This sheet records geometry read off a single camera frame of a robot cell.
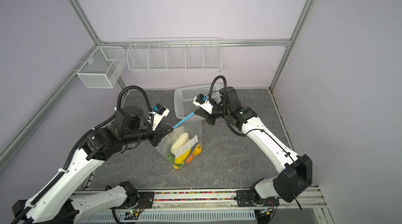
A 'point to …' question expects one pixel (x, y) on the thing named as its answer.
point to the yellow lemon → (197, 150)
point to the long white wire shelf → (174, 54)
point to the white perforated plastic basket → (183, 98)
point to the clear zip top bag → (183, 145)
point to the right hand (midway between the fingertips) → (197, 111)
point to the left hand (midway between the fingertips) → (169, 131)
